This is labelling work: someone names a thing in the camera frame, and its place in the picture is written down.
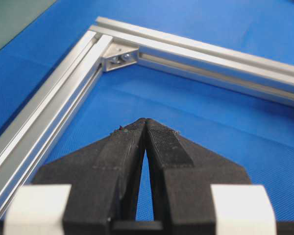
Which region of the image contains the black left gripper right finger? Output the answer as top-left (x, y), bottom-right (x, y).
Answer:
top-left (145, 118), bottom-right (251, 235)

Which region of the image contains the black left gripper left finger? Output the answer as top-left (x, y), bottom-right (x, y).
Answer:
top-left (32, 118), bottom-right (146, 235)

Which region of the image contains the blue table cloth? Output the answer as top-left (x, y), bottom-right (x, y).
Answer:
top-left (0, 0), bottom-right (294, 221)

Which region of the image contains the aluminium extrusion frame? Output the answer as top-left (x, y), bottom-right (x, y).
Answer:
top-left (0, 17), bottom-right (294, 219)

